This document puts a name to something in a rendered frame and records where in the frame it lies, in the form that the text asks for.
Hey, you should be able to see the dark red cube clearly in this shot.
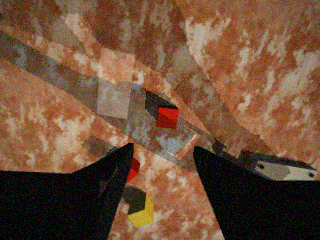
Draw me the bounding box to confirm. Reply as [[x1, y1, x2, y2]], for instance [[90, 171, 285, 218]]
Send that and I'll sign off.
[[126, 157, 140, 184], [156, 104, 179, 129]]

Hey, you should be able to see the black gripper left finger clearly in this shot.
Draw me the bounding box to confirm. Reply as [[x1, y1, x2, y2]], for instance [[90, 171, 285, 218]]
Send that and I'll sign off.
[[0, 143, 134, 240]]

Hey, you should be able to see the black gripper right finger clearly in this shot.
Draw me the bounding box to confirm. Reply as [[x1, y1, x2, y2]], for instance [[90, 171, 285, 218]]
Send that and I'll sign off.
[[193, 146, 320, 240]]

